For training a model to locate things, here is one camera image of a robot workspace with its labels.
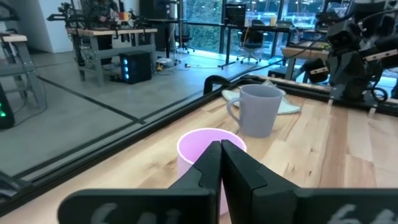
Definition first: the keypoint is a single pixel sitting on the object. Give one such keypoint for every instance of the yellow cup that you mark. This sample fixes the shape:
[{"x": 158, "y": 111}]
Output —
[{"x": 273, "y": 21}]

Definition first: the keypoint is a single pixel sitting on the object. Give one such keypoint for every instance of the white power strip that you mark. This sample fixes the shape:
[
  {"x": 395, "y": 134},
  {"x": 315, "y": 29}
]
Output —
[{"x": 164, "y": 61}]

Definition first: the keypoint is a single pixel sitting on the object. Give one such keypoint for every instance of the yellow mug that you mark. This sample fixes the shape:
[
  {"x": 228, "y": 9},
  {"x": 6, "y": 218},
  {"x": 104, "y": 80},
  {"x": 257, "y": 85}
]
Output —
[{"x": 127, "y": 16}]

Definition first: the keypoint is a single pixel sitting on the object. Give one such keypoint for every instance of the person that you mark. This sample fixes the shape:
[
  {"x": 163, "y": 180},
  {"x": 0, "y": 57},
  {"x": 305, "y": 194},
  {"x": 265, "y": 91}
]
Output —
[{"x": 99, "y": 9}]

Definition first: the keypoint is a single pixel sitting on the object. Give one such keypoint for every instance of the black office chair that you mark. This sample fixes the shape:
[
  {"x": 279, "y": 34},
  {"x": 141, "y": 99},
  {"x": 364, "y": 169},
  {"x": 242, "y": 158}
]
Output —
[
  {"x": 185, "y": 35},
  {"x": 252, "y": 40}
]

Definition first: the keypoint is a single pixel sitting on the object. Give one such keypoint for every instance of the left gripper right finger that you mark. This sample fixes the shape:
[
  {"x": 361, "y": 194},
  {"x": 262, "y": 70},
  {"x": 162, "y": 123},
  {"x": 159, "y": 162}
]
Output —
[{"x": 264, "y": 205}]

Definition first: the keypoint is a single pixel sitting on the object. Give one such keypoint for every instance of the computer tower green light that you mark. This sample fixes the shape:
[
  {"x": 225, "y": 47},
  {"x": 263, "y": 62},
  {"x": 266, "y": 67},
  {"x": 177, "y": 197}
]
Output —
[{"x": 6, "y": 105}]

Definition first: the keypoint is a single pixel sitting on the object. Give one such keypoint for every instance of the computer tower blue lights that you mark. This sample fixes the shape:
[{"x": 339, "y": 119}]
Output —
[{"x": 136, "y": 67}]

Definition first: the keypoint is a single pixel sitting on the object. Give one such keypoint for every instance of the grey mug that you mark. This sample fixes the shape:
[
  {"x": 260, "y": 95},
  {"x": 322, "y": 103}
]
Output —
[{"x": 258, "y": 115}]

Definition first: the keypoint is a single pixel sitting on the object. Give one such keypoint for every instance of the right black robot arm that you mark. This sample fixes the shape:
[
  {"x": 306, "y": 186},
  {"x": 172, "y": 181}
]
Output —
[{"x": 351, "y": 71}]

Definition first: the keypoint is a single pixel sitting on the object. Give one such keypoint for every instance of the black table edge rail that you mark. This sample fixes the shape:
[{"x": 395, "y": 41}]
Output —
[{"x": 124, "y": 141}]

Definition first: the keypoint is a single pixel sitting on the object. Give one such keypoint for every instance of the red cup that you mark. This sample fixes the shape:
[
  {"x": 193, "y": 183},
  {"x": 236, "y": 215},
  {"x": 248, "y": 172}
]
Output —
[{"x": 121, "y": 16}]

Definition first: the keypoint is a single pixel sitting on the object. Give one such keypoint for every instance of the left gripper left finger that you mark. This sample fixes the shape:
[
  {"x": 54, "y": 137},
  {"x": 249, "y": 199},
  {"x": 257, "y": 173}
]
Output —
[{"x": 174, "y": 205}]

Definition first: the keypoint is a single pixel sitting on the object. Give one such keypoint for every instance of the white cloth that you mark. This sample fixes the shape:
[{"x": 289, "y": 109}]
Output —
[{"x": 289, "y": 107}]

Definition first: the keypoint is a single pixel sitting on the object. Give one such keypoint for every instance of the black background robot arm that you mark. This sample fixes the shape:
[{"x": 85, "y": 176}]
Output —
[{"x": 66, "y": 15}]

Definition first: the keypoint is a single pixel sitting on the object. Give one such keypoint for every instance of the black cabinet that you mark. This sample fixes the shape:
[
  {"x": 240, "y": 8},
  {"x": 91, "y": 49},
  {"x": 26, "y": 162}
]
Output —
[{"x": 158, "y": 12}]

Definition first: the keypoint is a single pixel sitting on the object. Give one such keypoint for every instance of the black curved corner bracket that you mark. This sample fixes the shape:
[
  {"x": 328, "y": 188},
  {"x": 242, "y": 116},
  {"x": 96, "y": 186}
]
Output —
[{"x": 214, "y": 80}]

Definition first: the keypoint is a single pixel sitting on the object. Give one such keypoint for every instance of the black sign board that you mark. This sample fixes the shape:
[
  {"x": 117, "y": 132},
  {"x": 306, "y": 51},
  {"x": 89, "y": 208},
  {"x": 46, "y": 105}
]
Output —
[{"x": 235, "y": 15}]

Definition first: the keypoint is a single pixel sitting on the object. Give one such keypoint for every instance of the wooden top grey workbench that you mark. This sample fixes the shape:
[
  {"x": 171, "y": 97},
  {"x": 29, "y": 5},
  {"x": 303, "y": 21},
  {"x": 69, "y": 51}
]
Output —
[
  {"x": 109, "y": 31},
  {"x": 18, "y": 68},
  {"x": 298, "y": 51}
]

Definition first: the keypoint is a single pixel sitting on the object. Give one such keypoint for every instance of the pink cup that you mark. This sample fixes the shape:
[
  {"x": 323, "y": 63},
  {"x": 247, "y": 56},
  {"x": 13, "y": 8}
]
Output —
[{"x": 192, "y": 149}]

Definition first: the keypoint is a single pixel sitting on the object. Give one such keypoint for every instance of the long black desk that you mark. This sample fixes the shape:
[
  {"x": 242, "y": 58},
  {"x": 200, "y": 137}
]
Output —
[{"x": 228, "y": 46}]

